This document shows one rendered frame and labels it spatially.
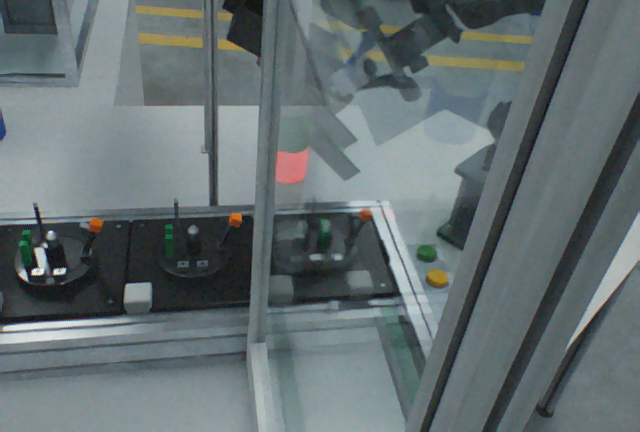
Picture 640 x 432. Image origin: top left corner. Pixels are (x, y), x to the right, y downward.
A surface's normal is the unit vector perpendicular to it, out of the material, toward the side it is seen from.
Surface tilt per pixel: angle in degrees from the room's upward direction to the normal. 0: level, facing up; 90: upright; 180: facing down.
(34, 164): 0
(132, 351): 90
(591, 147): 90
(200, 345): 90
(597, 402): 0
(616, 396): 0
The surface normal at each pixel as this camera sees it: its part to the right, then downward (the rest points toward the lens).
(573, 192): 0.17, 0.62
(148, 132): 0.10, -0.78
